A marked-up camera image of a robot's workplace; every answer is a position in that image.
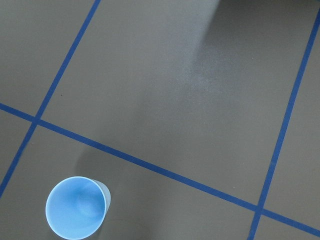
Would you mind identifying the blue cup right side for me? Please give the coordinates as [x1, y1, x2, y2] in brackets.
[45, 176, 111, 240]

